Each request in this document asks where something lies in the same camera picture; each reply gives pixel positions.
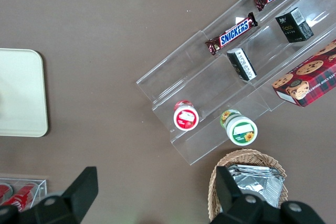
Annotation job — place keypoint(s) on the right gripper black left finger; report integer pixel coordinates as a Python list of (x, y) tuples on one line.
[(78, 195)]

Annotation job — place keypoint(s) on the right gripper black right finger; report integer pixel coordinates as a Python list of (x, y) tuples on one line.
[(231, 203)]

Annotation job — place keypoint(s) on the silver foil tray stack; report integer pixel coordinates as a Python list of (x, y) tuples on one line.
[(262, 184)]

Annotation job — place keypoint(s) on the light tan wicker basket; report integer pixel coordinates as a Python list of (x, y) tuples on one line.
[(262, 157)]

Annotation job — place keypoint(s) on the cream plastic serving tray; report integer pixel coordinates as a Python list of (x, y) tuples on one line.
[(21, 93)]

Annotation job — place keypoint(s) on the clear acrylic bottle rack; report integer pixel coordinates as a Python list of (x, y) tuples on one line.
[(42, 190)]

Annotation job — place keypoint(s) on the green lid yogurt cup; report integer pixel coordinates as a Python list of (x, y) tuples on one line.
[(241, 130)]

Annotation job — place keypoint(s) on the red lid yogurt cup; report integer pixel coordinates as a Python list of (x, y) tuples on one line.
[(186, 117)]

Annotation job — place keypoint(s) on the clear acrylic step display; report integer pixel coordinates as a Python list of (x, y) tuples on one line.
[(197, 77)]

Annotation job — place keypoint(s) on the small black carton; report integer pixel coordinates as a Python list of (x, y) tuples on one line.
[(294, 26), (242, 64)]

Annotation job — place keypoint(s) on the red plaid cookie box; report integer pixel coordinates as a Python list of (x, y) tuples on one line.
[(309, 77)]

